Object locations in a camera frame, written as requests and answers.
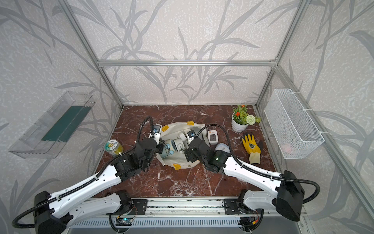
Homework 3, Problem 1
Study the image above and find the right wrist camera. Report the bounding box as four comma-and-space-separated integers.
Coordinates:
187, 130, 196, 144

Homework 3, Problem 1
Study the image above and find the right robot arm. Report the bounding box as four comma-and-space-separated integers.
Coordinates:
184, 131, 320, 221

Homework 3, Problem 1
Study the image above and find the white canvas tote bag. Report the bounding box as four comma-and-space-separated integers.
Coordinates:
156, 121, 205, 170

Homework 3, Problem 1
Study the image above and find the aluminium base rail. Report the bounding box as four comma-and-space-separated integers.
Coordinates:
61, 196, 307, 218

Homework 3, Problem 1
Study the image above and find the white flat digital clock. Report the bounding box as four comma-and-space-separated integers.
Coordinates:
178, 132, 188, 142

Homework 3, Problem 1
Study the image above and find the yellow work glove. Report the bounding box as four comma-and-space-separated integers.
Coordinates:
242, 134, 261, 164

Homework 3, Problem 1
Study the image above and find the white wire mesh basket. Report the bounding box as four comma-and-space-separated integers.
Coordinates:
265, 89, 325, 160

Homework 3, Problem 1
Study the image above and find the white digital paw clock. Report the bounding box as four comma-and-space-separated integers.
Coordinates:
207, 130, 219, 145

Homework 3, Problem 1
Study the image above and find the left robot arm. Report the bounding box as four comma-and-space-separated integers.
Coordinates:
12, 116, 163, 234

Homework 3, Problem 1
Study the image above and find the blue twin bell alarm clock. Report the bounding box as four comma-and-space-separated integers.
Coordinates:
164, 139, 175, 156

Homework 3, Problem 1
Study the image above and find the potted artificial flower plant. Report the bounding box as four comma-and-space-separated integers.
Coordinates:
231, 104, 262, 133

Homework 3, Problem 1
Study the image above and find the clear plastic wall shelf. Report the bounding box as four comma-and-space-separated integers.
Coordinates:
9, 91, 95, 159

